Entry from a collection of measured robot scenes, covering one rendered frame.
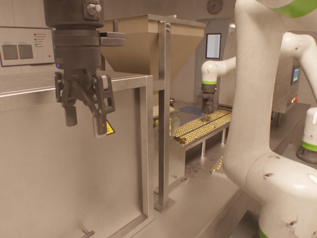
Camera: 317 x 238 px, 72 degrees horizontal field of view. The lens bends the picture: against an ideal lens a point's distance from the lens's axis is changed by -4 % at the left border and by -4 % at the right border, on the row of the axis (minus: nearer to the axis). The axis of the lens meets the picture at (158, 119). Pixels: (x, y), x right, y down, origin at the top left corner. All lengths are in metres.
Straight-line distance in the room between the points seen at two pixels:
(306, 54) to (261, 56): 0.83
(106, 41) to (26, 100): 0.20
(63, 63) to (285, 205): 0.50
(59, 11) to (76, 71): 0.09
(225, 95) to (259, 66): 1.23
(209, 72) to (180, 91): 5.05
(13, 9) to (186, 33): 3.95
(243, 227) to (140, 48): 0.66
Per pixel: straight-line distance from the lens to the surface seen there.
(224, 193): 1.10
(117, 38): 0.42
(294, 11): 0.43
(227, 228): 1.22
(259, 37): 0.57
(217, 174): 1.22
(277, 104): 1.82
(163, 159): 0.87
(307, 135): 1.23
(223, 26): 5.79
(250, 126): 0.61
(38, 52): 4.68
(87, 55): 0.38
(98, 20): 0.38
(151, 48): 0.79
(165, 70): 0.77
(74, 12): 0.37
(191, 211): 0.98
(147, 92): 0.69
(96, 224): 0.77
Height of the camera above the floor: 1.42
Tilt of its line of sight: 17 degrees down
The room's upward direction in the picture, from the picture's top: straight up
